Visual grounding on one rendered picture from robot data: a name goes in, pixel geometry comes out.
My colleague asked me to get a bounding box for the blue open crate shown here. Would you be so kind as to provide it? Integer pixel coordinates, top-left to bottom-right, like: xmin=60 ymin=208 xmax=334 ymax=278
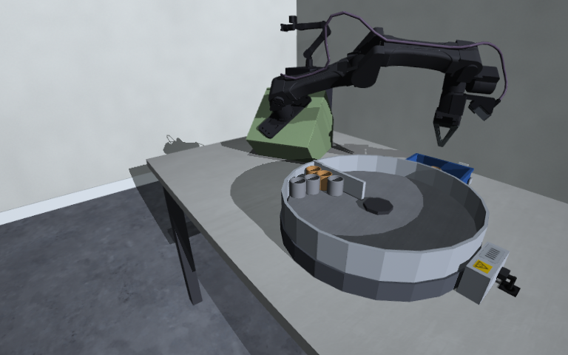
xmin=405 ymin=153 xmax=474 ymax=184

